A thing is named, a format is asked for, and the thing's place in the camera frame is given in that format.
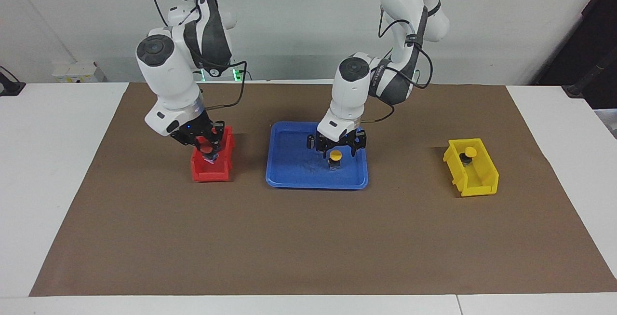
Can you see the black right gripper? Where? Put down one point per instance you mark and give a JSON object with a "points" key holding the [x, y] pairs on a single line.
{"points": [[197, 131]]}

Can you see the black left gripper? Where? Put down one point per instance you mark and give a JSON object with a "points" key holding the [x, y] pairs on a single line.
{"points": [[340, 140]]}

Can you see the red push button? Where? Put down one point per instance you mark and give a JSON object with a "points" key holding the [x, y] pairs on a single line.
{"points": [[206, 150]]}

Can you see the yellow push button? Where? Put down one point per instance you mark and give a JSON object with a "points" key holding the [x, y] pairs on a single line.
{"points": [[470, 151], [335, 154]]}

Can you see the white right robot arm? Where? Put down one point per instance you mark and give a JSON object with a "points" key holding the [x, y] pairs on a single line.
{"points": [[166, 78]]}

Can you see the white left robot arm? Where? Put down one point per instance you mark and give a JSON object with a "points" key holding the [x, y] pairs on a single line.
{"points": [[349, 98]]}

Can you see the black cylindrical button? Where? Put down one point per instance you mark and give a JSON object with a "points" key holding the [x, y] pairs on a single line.
{"points": [[311, 142]]}

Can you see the red plastic bin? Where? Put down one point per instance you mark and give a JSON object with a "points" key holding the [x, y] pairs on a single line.
{"points": [[207, 175]]}

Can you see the blue plastic tray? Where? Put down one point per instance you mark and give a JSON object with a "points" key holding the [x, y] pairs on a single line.
{"points": [[289, 170]]}

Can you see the green lit connector box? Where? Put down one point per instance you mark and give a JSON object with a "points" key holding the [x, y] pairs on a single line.
{"points": [[237, 75]]}

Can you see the brown table mat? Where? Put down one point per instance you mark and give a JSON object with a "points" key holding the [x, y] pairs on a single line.
{"points": [[308, 238]]}

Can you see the yellow plastic bin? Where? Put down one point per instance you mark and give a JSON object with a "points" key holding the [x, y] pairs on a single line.
{"points": [[477, 187]]}

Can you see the white power box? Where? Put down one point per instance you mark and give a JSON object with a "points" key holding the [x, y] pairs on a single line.
{"points": [[77, 71]]}

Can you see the black pole stand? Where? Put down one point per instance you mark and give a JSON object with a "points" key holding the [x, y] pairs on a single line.
{"points": [[576, 88]]}

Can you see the dark cabinet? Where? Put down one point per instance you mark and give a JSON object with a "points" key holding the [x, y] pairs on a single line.
{"points": [[593, 25]]}

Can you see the black clamp mount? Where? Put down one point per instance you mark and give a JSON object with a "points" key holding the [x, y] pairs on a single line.
{"points": [[9, 88]]}

